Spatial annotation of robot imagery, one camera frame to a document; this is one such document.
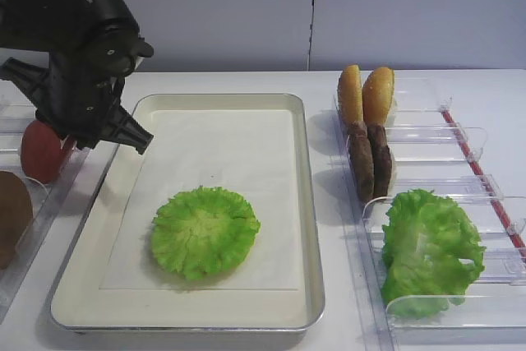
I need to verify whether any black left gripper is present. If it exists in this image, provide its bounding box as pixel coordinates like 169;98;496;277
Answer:
1;53;154;155

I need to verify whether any red tomato slice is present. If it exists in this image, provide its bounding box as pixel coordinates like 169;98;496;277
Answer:
20;120;76;184

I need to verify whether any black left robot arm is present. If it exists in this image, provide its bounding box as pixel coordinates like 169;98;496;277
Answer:
1;0;154;153

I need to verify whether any brown bread slice left rack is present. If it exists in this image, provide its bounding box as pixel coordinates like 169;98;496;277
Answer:
1;171;33;270

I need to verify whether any green lettuce leaf on tray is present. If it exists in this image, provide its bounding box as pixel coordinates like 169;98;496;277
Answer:
150;186;261;281

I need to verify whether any brown meat patty rear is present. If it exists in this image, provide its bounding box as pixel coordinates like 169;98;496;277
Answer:
348;122;375;204

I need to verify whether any brown meat patty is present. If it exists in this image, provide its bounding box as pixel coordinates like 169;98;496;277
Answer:
367;124;393;198
348;122;375;204

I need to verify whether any brown meat patty front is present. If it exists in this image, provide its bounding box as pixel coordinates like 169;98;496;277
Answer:
367;124;393;198

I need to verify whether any green lettuce leaf in rack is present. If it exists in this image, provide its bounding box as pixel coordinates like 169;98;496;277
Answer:
381;189;486;318

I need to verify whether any clear acrylic left food rack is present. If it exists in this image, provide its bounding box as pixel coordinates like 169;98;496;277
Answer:
0;83;120;319

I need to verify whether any clear acrylic food rack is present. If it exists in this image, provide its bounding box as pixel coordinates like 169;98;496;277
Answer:
0;83;120;319
333;78;525;350

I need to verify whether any white tray liner paper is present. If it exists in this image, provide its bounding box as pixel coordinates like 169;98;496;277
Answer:
101;110;302;290

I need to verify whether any white metal tray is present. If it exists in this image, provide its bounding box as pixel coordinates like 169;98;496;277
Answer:
50;94;325;332

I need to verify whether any tan bun slice left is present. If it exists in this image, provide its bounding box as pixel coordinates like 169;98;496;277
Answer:
337;64;363;126

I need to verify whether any tan bun slice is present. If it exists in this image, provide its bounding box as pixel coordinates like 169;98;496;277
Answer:
337;64;363;126
362;67;395;125

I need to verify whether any tan bun slice right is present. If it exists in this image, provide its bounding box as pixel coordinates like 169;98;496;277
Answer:
362;67;395;125

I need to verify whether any clear acrylic right food rack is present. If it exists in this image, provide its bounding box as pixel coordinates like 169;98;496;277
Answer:
333;78;525;350

